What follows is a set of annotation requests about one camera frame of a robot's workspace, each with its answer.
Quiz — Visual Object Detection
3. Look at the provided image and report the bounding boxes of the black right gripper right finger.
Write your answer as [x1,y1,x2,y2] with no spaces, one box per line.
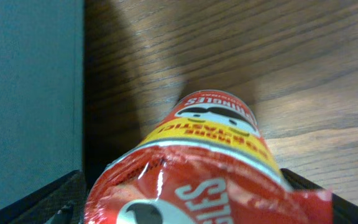
[280,169,358,224]

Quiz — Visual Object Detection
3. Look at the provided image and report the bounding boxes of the red Pringles can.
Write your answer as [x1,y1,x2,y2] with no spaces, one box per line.
[84,90,333,224]

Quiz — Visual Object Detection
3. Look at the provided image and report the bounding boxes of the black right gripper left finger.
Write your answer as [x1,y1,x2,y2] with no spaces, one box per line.
[0,170,86,223]

